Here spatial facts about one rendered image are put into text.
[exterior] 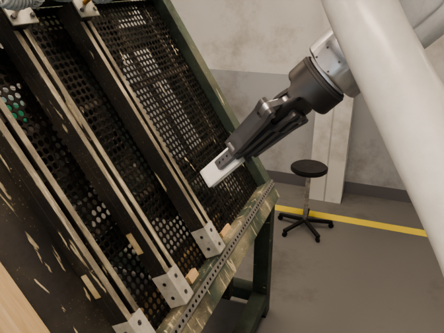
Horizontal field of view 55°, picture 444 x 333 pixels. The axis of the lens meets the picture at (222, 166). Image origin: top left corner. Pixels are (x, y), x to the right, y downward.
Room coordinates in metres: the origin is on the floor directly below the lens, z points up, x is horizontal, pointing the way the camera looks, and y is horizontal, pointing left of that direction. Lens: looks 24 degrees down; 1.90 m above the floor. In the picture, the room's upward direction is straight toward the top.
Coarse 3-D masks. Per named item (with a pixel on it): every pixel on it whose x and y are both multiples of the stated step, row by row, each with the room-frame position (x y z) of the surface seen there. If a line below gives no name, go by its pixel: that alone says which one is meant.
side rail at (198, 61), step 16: (160, 0) 2.28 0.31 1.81; (176, 16) 2.30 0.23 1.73; (176, 32) 2.25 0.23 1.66; (192, 48) 2.24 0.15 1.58; (192, 64) 2.22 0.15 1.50; (208, 80) 2.19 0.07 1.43; (208, 96) 2.19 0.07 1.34; (224, 96) 2.23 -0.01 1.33; (224, 112) 2.15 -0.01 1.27; (256, 160) 2.13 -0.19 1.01; (256, 176) 2.09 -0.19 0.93
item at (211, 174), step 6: (234, 162) 0.58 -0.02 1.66; (240, 162) 0.58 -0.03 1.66; (204, 168) 0.60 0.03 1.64; (210, 168) 0.60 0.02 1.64; (216, 168) 0.59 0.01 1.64; (228, 168) 0.58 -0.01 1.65; (204, 174) 0.60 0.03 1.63; (210, 174) 0.59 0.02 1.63; (216, 174) 0.59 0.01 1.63; (222, 174) 0.58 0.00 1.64; (210, 180) 0.59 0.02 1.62; (216, 180) 0.59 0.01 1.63; (210, 186) 0.59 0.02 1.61
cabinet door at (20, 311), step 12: (0, 264) 0.85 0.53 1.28; (0, 276) 0.83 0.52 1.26; (0, 288) 0.81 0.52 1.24; (12, 288) 0.83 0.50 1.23; (0, 300) 0.79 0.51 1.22; (12, 300) 0.81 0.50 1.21; (24, 300) 0.83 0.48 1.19; (0, 312) 0.77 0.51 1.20; (12, 312) 0.79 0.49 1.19; (24, 312) 0.81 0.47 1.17; (0, 324) 0.75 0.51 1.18; (12, 324) 0.77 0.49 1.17; (24, 324) 0.79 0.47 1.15; (36, 324) 0.80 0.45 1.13
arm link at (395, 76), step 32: (320, 0) 0.40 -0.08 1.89; (352, 0) 0.35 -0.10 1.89; (384, 0) 0.35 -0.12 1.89; (352, 32) 0.35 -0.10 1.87; (384, 32) 0.33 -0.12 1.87; (352, 64) 0.34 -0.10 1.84; (384, 64) 0.32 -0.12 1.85; (416, 64) 0.32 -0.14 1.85; (384, 96) 0.32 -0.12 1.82; (416, 96) 0.31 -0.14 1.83; (384, 128) 0.32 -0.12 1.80; (416, 128) 0.30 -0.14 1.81; (416, 160) 0.29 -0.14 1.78; (416, 192) 0.29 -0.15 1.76
